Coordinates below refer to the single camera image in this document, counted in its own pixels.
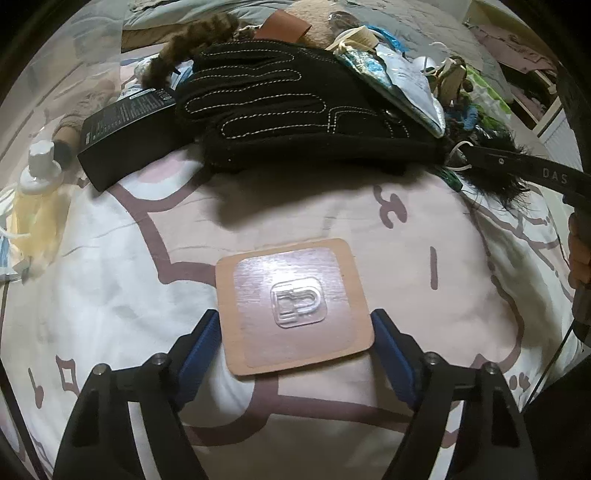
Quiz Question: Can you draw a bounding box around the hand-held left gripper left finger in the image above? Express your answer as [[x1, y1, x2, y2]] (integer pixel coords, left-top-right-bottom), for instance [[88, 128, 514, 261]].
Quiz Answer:
[[53, 309, 222, 480]]

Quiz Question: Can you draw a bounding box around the silver blue foil pouch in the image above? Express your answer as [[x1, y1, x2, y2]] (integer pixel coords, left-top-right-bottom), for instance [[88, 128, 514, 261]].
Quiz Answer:
[[383, 55, 446, 138]]

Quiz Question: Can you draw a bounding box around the blue foil packet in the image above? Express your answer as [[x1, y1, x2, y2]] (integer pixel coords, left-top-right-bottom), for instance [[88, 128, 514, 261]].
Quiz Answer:
[[369, 25, 407, 51]]

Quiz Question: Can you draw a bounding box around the person's right hand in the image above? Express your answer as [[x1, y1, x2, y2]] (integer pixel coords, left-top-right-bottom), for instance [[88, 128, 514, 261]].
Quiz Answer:
[[567, 212, 591, 289]]

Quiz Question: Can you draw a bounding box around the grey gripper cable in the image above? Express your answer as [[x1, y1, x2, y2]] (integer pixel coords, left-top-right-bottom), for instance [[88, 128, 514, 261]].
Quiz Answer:
[[526, 318, 578, 411]]

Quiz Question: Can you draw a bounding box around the small wooden block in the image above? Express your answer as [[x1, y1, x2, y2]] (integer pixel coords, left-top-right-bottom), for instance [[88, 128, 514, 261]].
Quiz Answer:
[[434, 58, 465, 104]]

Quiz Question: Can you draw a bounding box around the beige canvas pouch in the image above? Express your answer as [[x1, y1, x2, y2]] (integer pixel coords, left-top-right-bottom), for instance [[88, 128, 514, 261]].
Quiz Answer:
[[325, 27, 377, 51]]

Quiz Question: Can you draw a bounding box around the pink clothes pile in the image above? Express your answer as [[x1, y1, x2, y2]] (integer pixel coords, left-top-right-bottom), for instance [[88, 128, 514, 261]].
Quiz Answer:
[[480, 23, 559, 75]]

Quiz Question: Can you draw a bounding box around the teal knitted band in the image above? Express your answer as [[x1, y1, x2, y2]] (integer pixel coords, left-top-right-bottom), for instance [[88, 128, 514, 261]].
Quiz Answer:
[[450, 104, 481, 130]]

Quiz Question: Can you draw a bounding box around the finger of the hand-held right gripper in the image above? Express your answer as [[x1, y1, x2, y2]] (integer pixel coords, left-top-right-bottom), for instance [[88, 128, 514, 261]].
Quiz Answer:
[[554, 65, 591, 162], [459, 142, 591, 197]]

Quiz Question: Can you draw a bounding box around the green dotted wet wipes pack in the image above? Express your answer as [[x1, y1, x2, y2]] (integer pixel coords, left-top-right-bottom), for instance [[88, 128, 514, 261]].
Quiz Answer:
[[464, 65, 513, 116]]

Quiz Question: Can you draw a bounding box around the black glove white stitching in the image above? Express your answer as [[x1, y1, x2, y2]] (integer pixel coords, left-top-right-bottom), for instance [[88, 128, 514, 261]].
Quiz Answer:
[[175, 39, 451, 175]]

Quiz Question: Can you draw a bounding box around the brown leather sleeve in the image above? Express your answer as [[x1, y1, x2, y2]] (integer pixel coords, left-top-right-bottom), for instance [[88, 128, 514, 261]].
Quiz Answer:
[[256, 10, 310, 44]]

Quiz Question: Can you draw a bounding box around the black cardboard box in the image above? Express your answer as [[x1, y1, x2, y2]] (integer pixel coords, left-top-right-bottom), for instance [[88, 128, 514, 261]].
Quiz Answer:
[[76, 88, 183, 192]]

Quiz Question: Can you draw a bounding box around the blue face mask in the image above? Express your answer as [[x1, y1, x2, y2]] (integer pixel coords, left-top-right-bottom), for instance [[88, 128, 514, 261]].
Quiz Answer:
[[0, 226, 28, 282]]

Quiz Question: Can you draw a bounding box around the clear plastic storage box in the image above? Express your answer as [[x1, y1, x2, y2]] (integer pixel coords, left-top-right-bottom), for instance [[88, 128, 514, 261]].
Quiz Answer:
[[0, 0, 134, 153]]

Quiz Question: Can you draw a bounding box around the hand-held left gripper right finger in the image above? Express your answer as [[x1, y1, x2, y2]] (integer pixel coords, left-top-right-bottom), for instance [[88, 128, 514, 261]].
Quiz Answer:
[[369, 308, 541, 480]]

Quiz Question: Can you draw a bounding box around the black feather piece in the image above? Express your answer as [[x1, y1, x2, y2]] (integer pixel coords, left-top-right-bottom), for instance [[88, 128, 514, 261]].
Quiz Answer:
[[443, 129, 555, 208]]

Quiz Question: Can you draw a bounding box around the person's dark clothing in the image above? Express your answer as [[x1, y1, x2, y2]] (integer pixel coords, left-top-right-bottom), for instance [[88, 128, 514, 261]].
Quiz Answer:
[[524, 364, 591, 480]]

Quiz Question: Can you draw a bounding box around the yellow liquid bottle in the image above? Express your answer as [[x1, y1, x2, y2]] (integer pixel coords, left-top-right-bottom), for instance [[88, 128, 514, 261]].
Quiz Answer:
[[9, 141, 63, 254]]

